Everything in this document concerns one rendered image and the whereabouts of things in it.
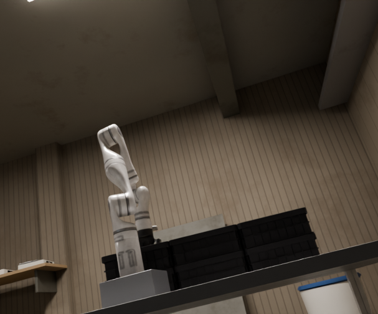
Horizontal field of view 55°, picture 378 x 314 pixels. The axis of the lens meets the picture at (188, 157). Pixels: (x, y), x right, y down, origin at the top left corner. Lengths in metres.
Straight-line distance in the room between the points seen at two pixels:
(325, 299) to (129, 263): 2.05
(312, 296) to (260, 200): 1.23
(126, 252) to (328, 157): 3.10
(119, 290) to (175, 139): 3.22
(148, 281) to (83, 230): 3.25
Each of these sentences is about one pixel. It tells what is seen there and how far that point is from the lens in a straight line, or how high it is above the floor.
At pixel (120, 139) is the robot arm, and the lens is 1.74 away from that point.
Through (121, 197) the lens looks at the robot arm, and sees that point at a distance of 1.47.
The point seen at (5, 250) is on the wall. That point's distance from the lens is 5.03.
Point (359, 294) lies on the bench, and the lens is 2.58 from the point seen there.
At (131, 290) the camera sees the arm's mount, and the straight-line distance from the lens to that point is 1.31.
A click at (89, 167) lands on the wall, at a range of 4.67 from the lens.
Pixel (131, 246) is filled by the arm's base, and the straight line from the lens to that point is 1.42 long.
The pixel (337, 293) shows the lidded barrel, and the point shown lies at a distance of 3.16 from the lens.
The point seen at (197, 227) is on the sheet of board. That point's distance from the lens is 3.86.
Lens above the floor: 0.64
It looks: 23 degrees up
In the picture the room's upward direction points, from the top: 13 degrees counter-clockwise
